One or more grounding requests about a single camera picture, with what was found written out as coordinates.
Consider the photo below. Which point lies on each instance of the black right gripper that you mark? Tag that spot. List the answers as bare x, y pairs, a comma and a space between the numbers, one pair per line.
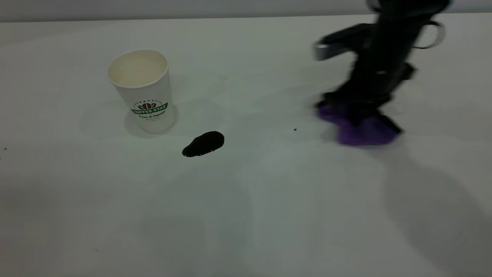
378, 77

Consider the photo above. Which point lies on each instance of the purple cloth with black trim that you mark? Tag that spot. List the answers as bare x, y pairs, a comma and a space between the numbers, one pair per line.
363, 135

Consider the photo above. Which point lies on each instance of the white paper coffee cup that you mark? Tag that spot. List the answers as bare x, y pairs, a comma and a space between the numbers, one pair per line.
148, 100

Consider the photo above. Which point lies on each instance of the black liquid spill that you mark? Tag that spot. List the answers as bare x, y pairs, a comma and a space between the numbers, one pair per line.
203, 144

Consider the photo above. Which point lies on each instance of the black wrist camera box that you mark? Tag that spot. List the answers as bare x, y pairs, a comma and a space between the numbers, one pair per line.
342, 40

